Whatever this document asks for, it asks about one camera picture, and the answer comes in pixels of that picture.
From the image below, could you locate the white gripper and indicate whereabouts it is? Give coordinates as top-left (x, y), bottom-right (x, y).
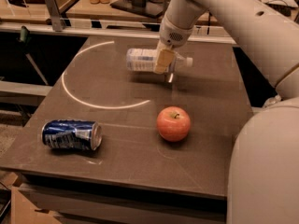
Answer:
top-left (153, 15), bottom-right (193, 74)

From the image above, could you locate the clear blue-label plastic bottle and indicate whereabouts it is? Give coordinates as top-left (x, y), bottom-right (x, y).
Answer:
top-left (126, 49), bottom-right (193, 73)

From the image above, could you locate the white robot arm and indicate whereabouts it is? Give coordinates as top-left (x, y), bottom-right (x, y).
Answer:
top-left (155, 0), bottom-right (299, 224)

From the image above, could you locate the black monitor stand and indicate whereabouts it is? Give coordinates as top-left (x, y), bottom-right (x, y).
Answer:
top-left (110, 0), bottom-right (164, 19)

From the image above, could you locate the red apple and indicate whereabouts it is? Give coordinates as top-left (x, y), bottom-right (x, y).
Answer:
top-left (156, 106), bottom-right (191, 142)

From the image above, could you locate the crushed blue soda can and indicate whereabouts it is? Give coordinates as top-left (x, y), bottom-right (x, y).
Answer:
top-left (41, 119), bottom-right (102, 150)

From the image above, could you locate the metal rail bar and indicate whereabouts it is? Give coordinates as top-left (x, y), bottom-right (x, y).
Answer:
top-left (0, 21), bottom-right (237, 46)

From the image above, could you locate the left metal bracket post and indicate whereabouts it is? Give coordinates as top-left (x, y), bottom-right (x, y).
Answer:
top-left (44, 0), bottom-right (65, 32)

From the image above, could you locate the green handled tool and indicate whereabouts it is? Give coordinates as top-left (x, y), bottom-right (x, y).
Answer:
top-left (18, 26), bottom-right (49, 86)

